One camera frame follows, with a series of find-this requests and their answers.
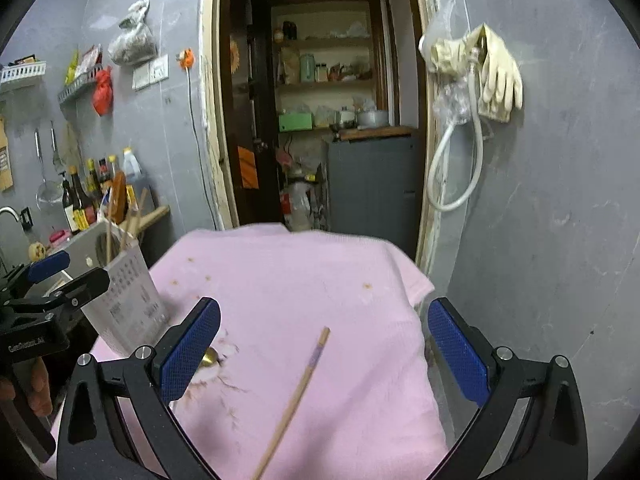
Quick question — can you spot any clear hanging plastic bag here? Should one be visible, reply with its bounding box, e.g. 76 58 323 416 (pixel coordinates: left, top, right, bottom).
422 0 471 46

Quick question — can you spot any wooden shelf unit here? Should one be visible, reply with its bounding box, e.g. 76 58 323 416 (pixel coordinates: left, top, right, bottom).
270 0 386 131

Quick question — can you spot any white wall basket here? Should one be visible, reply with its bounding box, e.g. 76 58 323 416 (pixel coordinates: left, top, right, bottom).
0 60 47 86

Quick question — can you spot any plastic bag of dried goods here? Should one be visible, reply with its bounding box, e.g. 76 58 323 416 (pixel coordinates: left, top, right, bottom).
107 0 158 66

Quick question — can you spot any beige hanging utensil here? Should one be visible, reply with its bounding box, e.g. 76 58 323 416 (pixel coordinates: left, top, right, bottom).
65 122 83 171

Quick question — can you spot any stainless steel sink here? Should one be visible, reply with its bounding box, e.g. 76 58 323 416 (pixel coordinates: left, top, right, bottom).
45 225 108 281

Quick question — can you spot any wooden grater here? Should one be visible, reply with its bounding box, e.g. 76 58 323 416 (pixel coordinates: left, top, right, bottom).
0 115 15 192

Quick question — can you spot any thin white cable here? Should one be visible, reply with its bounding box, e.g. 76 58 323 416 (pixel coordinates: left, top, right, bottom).
186 67 218 231

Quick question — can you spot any grey cabinet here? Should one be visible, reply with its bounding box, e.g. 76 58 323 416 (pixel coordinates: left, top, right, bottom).
325 132 426 256

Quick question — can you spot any white perforated utensil holder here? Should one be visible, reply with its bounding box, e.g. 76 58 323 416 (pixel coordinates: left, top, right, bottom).
80 230 171 358

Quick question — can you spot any row of seasoning packets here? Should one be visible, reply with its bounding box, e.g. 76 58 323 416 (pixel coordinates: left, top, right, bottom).
64 45 103 86

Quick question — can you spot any red plastic bag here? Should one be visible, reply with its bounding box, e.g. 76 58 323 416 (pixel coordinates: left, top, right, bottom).
92 67 114 117

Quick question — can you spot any dark pump sauce bottle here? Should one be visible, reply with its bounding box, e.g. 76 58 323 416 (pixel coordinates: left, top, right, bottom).
60 172 76 233

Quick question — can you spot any person's left hand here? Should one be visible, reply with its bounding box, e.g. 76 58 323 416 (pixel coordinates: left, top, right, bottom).
25 360 54 417

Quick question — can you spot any metal pot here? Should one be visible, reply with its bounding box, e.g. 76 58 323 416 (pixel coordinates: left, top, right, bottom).
356 109 389 128

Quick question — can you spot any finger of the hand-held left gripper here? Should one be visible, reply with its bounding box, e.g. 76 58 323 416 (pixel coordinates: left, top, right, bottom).
10 267 111 314
2 250 71 293

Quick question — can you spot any wooden cutting board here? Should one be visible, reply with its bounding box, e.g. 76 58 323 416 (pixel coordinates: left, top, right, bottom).
337 126 418 141

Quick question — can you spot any pink tablecloth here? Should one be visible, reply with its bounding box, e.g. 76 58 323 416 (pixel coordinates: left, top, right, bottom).
40 224 451 480

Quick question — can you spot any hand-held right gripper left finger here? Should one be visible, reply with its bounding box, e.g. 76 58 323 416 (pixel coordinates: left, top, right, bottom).
56 296 222 480

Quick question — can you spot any white flexible hose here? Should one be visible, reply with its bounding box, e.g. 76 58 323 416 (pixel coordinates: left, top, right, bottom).
429 50 485 212

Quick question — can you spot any orange door sticker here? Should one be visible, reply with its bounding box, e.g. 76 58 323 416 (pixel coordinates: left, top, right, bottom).
237 146 257 188

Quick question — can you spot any green box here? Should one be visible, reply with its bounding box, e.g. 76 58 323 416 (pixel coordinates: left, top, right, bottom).
278 112 314 132

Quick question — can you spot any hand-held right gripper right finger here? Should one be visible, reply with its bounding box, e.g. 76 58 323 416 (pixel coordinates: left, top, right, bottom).
426 297 590 480

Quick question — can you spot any crumpled clear plastic bag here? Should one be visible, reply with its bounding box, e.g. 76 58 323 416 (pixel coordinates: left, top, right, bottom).
432 80 476 126

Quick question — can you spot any large oil jug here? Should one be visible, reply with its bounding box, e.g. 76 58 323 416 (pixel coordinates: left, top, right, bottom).
121 147 146 191

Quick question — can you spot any small metal hanging tool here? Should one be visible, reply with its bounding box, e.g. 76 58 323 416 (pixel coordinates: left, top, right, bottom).
49 120 66 171

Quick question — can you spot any metal mesh strainer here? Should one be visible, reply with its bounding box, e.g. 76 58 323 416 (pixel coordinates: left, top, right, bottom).
34 130 63 208

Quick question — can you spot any dark brown door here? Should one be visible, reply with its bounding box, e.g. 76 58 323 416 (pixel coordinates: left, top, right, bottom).
220 0 281 226

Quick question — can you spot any worn wooden door frame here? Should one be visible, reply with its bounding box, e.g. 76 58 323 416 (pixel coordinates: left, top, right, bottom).
199 0 441 261

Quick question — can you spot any metal wall rack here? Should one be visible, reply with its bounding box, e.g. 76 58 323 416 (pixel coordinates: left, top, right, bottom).
57 65 103 106

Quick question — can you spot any dark yellow label sauce bottle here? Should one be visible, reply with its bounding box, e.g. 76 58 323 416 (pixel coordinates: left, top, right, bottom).
68 165 96 233

